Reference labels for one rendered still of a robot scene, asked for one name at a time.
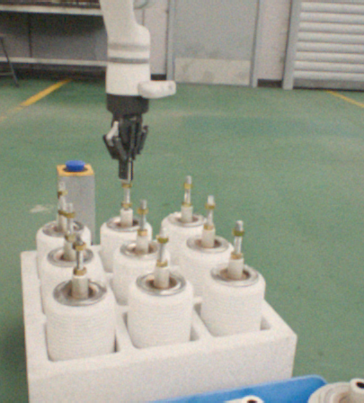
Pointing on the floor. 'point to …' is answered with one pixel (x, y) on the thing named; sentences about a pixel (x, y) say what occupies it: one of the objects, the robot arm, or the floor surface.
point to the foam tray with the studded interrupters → (151, 356)
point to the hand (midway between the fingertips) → (126, 170)
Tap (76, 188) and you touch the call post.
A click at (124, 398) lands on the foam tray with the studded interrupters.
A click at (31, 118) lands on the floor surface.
